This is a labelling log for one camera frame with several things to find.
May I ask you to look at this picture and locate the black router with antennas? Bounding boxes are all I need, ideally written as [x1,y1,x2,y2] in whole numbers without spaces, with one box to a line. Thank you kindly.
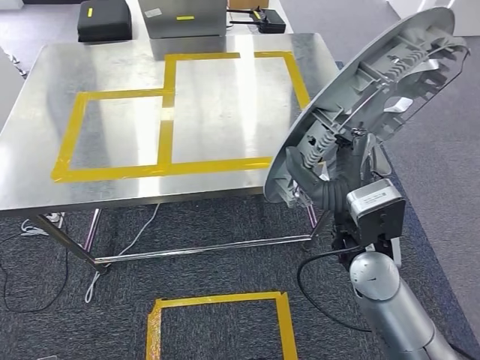
[226,7,287,35]

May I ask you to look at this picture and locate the cardboard box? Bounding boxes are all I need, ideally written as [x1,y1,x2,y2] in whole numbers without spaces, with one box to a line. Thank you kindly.
[227,0,269,10]

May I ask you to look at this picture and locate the black floor cable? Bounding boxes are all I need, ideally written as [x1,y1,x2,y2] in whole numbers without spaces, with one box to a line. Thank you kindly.
[0,218,70,315]

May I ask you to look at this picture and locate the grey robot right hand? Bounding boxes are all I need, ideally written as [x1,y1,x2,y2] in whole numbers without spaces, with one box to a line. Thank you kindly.
[285,129,393,214]

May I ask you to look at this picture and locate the grey laptop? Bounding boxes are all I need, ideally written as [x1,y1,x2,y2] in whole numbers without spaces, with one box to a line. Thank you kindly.
[137,0,228,40]

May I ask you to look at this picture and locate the stainless steel workbench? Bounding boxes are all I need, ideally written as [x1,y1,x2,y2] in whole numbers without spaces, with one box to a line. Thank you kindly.
[0,31,340,275]

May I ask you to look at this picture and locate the yellow floor tape square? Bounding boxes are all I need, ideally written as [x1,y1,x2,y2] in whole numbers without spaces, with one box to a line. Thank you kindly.
[145,291,300,360]

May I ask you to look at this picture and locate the white adapter with cord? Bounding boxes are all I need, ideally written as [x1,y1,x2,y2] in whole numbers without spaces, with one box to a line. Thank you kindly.
[20,212,65,238]

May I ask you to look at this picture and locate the grey plastic wheel hubcap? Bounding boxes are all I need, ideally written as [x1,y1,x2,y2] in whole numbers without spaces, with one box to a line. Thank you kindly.
[263,5,472,209]

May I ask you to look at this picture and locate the yellow tape on workbench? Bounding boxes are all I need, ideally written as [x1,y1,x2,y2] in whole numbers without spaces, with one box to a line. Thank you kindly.
[51,49,312,184]

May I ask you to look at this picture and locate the white partition panels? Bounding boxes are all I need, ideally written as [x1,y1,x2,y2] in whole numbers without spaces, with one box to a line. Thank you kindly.
[386,0,480,38]

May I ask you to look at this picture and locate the black zip case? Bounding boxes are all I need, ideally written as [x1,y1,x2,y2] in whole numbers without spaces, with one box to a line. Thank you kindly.
[76,0,133,44]

